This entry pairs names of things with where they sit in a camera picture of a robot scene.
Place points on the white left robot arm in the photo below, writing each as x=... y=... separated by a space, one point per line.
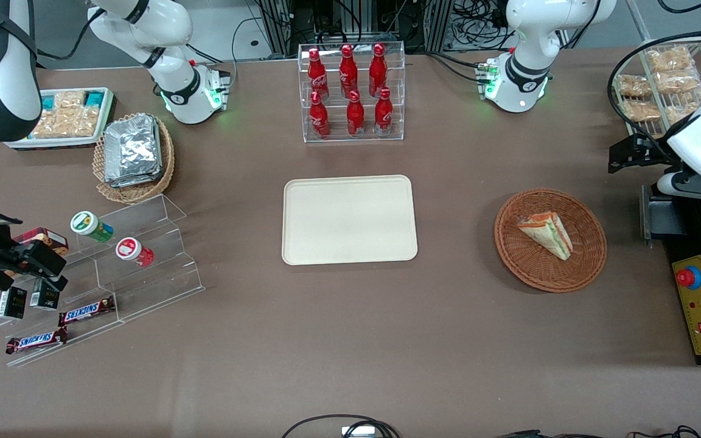
x=527 y=36

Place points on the red cola bottle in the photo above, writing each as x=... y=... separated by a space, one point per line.
x=355 y=117
x=348 y=73
x=319 y=118
x=317 y=76
x=383 y=115
x=378 y=73

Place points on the triangular sandwich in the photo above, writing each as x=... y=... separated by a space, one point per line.
x=548 y=234

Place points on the yellow cracker bags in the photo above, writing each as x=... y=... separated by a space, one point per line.
x=67 y=121

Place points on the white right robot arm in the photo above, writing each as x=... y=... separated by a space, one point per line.
x=168 y=24

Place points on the oval tan wicker basket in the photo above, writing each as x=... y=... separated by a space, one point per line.
x=134 y=193

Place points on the black control box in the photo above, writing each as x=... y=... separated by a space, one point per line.
x=682 y=249

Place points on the beige rectangular tray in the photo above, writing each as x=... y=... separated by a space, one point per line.
x=338 y=225

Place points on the small white device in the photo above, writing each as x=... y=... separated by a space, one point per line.
x=358 y=432

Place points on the silver foil packet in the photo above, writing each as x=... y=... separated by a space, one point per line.
x=137 y=180
x=132 y=146

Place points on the aluminium frame structure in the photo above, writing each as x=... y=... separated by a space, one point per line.
x=277 y=24

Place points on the grey metal block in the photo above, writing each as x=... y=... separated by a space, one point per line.
x=664 y=219

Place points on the small black box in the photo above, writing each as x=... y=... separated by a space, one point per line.
x=44 y=297
x=11 y=303

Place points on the round brown wicker basket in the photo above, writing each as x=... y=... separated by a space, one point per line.
x=545 y=274

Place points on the red emergency stop button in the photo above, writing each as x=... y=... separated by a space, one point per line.
x=688 y=277

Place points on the clear acrylic step display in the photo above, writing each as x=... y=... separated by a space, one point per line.
x=149 y=286

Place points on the red snack cup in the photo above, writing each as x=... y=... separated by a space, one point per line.
x=131 y=250

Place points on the clear bag of snacks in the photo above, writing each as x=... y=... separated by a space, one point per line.
x=670 y=59
x=678 y=82
x=679 y=114
x=641 y=110
x=633 y=86

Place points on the clear acrylic bottle rack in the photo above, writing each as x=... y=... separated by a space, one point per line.
x=399 y=91

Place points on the teal snack packet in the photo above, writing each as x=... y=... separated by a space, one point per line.
x=94 y=98
x=50 y=102

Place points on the green snack cup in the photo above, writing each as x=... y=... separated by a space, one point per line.
x=90 y=225

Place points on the brown Snickers bar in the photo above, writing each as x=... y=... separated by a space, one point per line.
x=86 y=312
x=35 y=341

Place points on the white snack tray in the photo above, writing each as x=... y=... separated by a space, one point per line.
x=52 y=143

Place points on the red-brown chocolate box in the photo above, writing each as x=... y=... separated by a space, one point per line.
x=46 y=236

